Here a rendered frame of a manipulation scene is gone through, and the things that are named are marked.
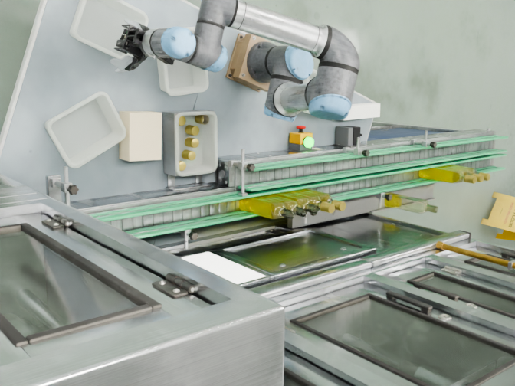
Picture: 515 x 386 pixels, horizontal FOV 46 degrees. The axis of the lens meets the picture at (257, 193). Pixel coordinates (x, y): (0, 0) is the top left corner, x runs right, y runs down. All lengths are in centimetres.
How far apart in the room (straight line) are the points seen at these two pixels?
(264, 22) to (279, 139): 92
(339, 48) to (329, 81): 9
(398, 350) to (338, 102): 68
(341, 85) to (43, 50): 91
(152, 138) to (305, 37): 66
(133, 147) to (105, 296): 126
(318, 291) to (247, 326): 114
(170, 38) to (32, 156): 68
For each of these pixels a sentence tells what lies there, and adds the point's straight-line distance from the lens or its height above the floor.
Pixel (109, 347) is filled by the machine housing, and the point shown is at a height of 210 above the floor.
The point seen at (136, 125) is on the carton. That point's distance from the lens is 204.
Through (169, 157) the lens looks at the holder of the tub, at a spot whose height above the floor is 79.
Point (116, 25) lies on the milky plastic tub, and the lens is 209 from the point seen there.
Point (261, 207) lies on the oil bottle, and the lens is 215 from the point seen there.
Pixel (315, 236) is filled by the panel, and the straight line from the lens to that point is 228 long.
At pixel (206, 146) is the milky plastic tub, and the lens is 224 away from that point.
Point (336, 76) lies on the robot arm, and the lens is 173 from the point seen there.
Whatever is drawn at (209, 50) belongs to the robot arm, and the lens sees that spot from 162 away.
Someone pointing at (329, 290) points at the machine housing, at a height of 143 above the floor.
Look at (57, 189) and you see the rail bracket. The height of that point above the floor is 86.
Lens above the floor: 263
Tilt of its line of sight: 49 degrees down
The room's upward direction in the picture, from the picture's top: 105 degrees clockwise
